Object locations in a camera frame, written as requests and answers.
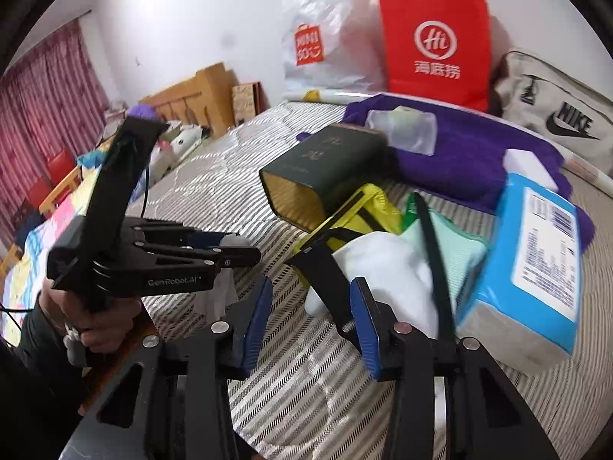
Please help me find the white plastic bag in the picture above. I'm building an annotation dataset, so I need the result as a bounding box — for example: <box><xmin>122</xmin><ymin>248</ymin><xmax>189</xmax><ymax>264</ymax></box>
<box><xmin>281</xmin><ymin>0</ymin><xmax>384</xmax><ymax>94</ymax></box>

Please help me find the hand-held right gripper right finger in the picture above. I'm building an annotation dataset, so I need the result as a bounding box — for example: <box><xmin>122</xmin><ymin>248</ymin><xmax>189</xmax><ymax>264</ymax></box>
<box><xmin>349</xmin><ymin>275</ymin><xmax>559</xmax><ymax>460</ymax></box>

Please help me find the person's left forearm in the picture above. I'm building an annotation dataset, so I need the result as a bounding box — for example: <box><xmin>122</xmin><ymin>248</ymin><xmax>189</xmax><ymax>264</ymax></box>
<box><xmin>0</xmin><ymin>302</ymin><xmax>92</xmax><ymax>460</ymax></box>

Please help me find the dark green box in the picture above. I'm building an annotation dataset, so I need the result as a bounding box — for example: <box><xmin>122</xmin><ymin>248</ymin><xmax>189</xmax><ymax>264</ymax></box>
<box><xmin>259</xmin><ymin>123</ymin><xmax>390</xmax><ymax>231</ymax></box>

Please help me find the yellow bag with black straps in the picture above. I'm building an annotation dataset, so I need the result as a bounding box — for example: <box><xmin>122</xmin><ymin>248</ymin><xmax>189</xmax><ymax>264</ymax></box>
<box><xmin>285</xmin><ymin>183</ymin><xmax>456</xmax><ymax>346</ymax></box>

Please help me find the red chair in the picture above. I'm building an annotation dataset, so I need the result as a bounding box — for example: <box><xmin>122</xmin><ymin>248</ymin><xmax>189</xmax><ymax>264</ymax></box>
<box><xmin>29</xmin><ymin>148</ymin><xmax>80</xmax><ymax>216</ymax></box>

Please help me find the wooden headboard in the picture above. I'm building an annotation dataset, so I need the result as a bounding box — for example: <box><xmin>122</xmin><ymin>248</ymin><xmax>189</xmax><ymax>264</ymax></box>
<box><xmin>139</xmin><ymin>62</ymin><xmax>240</xmax><ymax>140</ymax></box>

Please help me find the brown book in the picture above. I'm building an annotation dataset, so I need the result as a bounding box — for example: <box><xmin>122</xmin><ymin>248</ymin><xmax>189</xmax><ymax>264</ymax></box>
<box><xmin>232</xmin><ymin>82</ymin><xmax>263</xmax><ymax>128</ymax></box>

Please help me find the grey sling bag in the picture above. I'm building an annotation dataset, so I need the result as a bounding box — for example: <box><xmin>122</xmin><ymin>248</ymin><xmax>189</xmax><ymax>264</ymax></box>
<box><xmin>493</xmin><ymin>48</ymin><xmax>613</xmax><ymax>176</ymax></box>

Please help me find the white eraser block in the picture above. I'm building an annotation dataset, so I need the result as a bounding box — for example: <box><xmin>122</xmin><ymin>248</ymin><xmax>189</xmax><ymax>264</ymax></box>
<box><xmin>503</xmin><ymin>148</ymin><xmax>561</xmax><ymax>192</ymax></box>

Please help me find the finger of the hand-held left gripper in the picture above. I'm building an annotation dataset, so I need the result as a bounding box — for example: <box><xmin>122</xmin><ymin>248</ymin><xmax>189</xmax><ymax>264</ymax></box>
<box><xmin>139</xmin><ymin>242</ymin><xmax>262</xmax><ymax>271</ymax></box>
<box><xmin>127</xmin><ymin>218</ymin><xmax>240</xmax><ymax>252</ymax></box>

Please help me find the white plush toy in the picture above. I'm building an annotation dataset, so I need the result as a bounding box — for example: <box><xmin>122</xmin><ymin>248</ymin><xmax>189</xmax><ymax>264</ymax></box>
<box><xmin>153</xmin><ymin>122</ymin><xmax>204</xmax><ymax>173</ymax></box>

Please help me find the person's left hand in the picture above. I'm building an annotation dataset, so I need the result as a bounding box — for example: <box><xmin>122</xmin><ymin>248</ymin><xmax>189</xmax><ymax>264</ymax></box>
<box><xmin>38</xmin><ymin>278</ymin><xmax>144</xmax><ymax>353</ymax></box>

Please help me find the purple plush toy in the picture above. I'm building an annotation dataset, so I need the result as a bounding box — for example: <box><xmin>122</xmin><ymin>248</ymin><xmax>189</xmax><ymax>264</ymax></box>
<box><xmin>129</xmin><ymin>104</ymin><xmax>159</xmax><ymax>123</ymax></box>

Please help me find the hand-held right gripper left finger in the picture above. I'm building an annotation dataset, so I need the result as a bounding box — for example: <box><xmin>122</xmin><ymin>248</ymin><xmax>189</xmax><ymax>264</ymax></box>
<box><xmin>96</xmin><ymin>275</ymin><xmax>275</xmax><ymax>460</ymax></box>

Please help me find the mint green sock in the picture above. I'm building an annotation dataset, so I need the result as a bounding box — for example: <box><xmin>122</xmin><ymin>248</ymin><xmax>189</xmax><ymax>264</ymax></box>
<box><xmin>400</xmin><ymin>208</ymin><xmax>489</xmax><ymax>317</ymax></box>

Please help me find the striped mattress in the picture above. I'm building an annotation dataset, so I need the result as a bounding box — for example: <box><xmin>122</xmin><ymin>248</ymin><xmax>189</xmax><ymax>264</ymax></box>
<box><xmin>139</xmin><ymin>100</ymin><xmax>613</xmax><ymax>460</ymax></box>

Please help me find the blue tissue pack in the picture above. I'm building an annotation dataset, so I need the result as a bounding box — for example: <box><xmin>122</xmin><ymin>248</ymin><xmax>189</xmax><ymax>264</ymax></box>
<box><xmin>455</xmin><ymin>172</ymin><xmax>582</xmax><ymax>370</ymax></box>

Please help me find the rolled printed paper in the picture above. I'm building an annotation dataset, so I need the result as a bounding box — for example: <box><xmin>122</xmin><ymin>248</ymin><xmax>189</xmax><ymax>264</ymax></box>
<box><xmin>282</xmin><ymin>87</ymin><xmax>613</xmax><ymax>195</ymax></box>

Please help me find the purple towel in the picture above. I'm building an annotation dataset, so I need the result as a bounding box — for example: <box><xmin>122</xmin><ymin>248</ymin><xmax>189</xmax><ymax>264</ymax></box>
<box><xmin>297</xmin><ymin>93</ymin><xmax>595</xmax><ymax>255</ymax></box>

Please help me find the red paper bag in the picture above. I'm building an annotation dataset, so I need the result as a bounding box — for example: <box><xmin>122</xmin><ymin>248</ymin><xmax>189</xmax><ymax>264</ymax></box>
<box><xmin>377</xmin><ymin>0</ymin><xmax>493</xmax><ymax>113</ymax></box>

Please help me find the red curtain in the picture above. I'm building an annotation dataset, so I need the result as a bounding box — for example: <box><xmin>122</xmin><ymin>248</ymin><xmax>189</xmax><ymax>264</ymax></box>
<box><xmin>0</xmin><ymin>21</ymin><xmax>111</xmax><ymax>240</ymax></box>

